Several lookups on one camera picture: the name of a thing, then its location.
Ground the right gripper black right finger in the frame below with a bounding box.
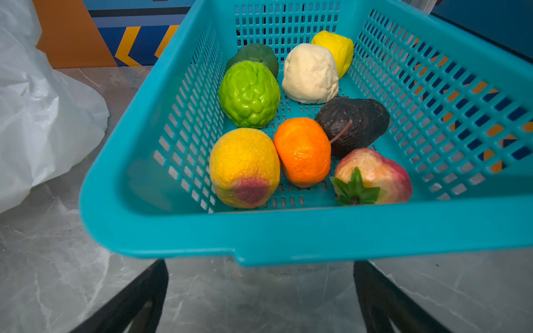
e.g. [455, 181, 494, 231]
[353, 261, 451, 333]

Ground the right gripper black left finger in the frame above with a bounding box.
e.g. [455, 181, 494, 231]
[72, 259, 169, 332]

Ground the red peach fruit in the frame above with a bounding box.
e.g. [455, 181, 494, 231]
[330, 148, 413, 205]

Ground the dark avocado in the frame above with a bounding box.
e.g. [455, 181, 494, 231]
[315, 96, 390, 159]

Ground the yellow orange fruit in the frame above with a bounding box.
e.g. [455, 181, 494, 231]
[209, 128, 280, 209]

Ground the white plastic bag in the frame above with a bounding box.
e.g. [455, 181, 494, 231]
[1, 1, 109, 212]

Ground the teal plastic basket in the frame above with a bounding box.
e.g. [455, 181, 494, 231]
[79, 1, 532, 266]

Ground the yellow lemon fruit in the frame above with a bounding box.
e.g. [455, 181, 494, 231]
[311, 31, 354, 79]

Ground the dark green fruit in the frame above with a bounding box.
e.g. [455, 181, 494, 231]
[225, 44, 279, 79]

